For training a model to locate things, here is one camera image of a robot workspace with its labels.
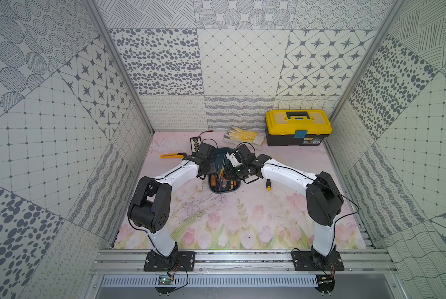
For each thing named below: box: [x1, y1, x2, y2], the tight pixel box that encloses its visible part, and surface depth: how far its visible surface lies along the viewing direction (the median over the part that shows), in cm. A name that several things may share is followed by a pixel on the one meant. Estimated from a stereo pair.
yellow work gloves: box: [223, 127, 266, 151], surface depth 120 cm
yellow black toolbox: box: [264, 109, 333, 146], surface depth 106 cm
